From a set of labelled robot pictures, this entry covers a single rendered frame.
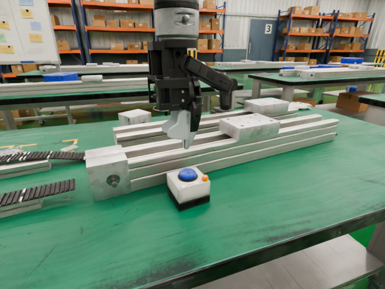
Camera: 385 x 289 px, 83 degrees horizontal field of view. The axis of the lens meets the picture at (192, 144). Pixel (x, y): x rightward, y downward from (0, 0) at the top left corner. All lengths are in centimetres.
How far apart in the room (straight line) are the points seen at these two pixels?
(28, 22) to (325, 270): 356
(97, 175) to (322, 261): 107
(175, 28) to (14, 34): 320
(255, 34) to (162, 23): 1283
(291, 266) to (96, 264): 93
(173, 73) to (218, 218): 31
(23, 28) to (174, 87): 318
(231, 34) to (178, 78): 1215
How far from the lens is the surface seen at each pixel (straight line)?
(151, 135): 74
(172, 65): 41
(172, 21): 39
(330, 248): 136
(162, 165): 57
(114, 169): 55
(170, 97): 39
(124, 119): 92
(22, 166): 79
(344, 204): 64
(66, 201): 62
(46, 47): 344
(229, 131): 69
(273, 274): 115
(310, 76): 313
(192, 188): 49
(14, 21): 352
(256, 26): 1321
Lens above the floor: 111
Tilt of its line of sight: 24 degrees down
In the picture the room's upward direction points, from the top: straight up
